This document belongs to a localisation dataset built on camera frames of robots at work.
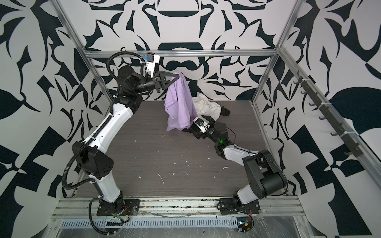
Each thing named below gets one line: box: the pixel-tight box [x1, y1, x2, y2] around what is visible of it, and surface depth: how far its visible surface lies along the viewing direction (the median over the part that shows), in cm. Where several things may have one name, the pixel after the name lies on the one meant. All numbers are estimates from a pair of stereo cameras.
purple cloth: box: [164, 71, 199, 132], surface depth 67 cm
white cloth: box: [191, 92, 222, 121], surface depth 106 cm
